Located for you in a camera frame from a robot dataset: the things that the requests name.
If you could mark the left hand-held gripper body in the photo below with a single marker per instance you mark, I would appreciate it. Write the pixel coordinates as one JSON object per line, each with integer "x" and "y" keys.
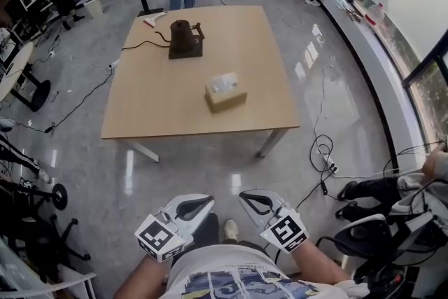
{"x": 159, "y": 238}

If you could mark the person's beige shoe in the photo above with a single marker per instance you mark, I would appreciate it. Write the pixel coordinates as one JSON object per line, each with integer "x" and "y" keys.
{"x": 230, "y": 230}

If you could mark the black office chair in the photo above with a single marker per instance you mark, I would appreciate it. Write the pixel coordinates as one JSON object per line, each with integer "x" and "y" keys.
{"x": 38, "y": 227}

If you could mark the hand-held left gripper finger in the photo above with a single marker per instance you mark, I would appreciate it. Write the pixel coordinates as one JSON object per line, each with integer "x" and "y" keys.
{"x": 200, "y": 215}
{"x": 190, "y": 197}

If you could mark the tan tissue box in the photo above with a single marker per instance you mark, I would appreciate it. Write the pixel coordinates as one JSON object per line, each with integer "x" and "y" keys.
{"x": 227, "y": 99}

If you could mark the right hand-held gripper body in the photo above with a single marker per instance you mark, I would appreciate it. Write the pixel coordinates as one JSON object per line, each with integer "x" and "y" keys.
{"x": 287, "y": 232}

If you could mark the white table leg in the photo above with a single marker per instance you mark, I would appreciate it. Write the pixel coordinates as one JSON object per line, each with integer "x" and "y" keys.
{"x": 271, "y": 143}
{"x": 145, "y": 150}

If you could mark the person's left forearm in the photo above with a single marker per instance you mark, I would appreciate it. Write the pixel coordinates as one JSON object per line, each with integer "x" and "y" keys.
{"x": 140, "y": 278}

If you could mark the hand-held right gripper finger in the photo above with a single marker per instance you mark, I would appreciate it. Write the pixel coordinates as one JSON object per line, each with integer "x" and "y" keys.
{"x": 263, "y": 193}
{"x": 251, "y": 211}

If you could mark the white power strip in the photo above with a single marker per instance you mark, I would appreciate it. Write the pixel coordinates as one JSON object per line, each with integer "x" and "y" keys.
{"x": 330, "y": 162}
{"x": 113, "y": 65}

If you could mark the person's printed white shirt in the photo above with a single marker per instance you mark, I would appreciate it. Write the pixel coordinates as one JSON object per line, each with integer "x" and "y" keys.
{"x": 234, "y": 273}

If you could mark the white waste bin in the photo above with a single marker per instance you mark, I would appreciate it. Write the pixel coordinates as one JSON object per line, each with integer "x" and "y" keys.
{"x": 94, "y": 5}

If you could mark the dark brown gooseneck kettle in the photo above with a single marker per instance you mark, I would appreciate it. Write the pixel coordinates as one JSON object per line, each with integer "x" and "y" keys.
{"x": 182, "y": 35}

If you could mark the dark kettle base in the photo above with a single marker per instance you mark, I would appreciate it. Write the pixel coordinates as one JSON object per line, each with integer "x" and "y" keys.
{"x": 185, "y": 53}

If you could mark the person's black trouser leg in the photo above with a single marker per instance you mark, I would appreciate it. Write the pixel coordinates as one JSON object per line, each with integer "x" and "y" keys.
{"x": 207, "y": 231}

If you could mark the white tissue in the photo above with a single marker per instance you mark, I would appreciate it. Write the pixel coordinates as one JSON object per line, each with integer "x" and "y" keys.
{"x": 225, "y": 81}

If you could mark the person's right forearm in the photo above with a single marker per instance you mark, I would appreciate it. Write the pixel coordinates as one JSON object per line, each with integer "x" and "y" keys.
{"x": 320, "y": 266}

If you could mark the white red-edged scraper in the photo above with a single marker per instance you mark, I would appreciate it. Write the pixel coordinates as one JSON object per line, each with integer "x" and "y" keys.
{"x": 154, "y": 18}

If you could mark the round beige pedestal table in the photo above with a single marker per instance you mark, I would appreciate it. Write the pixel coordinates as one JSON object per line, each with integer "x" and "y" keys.
{"x": 17, "y": 70}

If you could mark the black and white seat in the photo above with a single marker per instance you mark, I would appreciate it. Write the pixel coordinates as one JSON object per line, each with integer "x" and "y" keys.
{"x": 381, "y": 241}

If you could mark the white chair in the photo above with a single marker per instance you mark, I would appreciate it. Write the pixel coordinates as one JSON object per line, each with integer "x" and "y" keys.
{"x": 42, "y": 285}

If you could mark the clear jug with red band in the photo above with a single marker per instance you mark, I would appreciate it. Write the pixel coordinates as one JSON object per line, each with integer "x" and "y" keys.
{"x": 374, "y": 14}

